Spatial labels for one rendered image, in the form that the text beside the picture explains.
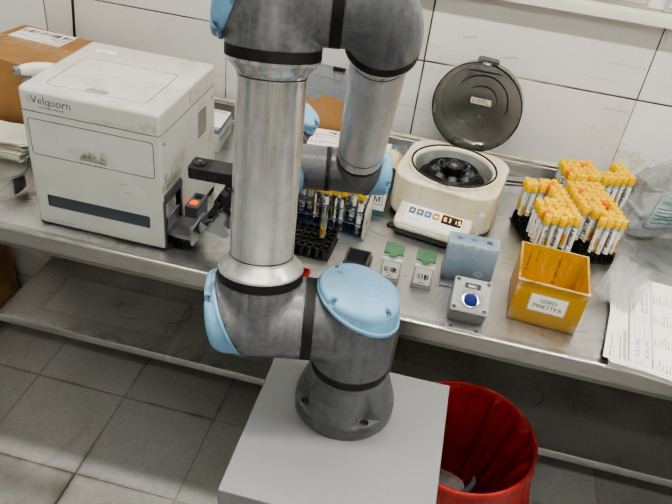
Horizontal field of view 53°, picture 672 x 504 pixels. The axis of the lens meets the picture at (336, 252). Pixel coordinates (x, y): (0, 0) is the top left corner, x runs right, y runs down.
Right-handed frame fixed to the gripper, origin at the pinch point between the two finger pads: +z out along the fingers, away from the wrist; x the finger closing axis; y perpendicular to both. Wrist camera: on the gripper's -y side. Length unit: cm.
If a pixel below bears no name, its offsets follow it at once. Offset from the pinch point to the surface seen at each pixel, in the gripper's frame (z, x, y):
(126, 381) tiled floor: 100, 32, 12
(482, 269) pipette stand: -29, 6, 49
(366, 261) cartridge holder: -14.1, 5.1, 31.2
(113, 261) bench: 13.7, -8.5, -9.7
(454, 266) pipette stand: -25, 6, 45
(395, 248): -21.4, 4.3, 33.2
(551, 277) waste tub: -35, 11, 63
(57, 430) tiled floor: 105, 8, 3
